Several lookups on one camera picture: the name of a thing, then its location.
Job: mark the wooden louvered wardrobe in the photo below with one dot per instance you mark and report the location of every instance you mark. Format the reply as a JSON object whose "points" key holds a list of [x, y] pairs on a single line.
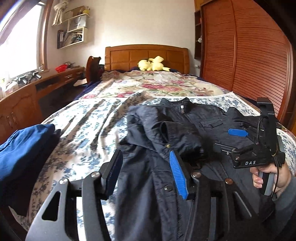
{"points": [[244, 51]]}

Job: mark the yellow plush toy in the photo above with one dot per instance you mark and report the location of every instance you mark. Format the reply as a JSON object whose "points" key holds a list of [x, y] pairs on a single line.
{"points": [[152, 64]]}

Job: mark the blue floral bedsheet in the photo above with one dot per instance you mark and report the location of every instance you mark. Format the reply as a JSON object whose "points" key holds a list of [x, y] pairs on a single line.
{"points": [[92, 129]]}

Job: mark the wooden chair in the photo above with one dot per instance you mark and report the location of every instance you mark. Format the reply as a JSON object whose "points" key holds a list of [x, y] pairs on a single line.
{"points": [[92, 69]]}

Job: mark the tied white curtain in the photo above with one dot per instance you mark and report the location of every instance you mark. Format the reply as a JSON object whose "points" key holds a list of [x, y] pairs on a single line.
{"points": [[59, 8]]}

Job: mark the pink floral quilt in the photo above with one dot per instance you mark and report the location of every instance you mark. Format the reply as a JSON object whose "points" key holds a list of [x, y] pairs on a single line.
{"points": [[153, 83]]}

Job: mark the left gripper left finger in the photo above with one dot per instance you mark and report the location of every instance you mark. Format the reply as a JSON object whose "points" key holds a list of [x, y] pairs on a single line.
{"points": [[57, 217]]}

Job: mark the folded blue garment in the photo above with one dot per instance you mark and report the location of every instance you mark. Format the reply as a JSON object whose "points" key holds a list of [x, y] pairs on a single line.
{"points": [[23, 155]]}

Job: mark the person's right hand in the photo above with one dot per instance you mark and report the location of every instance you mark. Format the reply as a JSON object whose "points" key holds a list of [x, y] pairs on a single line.
{"points": [[282, 177]]}

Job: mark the wooden headboard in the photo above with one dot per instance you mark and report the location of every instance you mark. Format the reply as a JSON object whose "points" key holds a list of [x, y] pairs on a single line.
{"points": [[125, 57]]}

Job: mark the grey sleeved right forearm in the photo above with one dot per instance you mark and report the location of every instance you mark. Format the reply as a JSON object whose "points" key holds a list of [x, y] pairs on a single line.
{"points": [[283, 222]]}

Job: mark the window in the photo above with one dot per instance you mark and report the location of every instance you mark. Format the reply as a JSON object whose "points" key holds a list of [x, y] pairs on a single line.
{"points": [[23, 36]]}

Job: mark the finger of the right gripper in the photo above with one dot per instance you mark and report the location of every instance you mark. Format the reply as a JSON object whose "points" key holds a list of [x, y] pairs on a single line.
{"points": [[220, 148], [237, 132]]}

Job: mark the black jacket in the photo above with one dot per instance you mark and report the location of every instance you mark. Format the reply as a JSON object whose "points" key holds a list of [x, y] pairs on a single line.
{"points": [[148, 206]]}

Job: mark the red bowl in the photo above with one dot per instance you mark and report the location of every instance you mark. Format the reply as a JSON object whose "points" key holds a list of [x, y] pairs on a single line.
{"points": [[61, 68]]}

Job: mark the white wall shelf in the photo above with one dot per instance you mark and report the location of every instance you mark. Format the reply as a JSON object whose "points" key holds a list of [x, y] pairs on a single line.
{"points": [[74, 27]]}

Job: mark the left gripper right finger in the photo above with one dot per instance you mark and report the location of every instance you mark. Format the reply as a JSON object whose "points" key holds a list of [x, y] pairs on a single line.
{"points": [[219, 209]]}

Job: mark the wooden desk cabinet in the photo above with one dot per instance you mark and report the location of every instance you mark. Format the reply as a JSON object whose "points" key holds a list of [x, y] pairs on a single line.
{"points": [[21, 108]]}

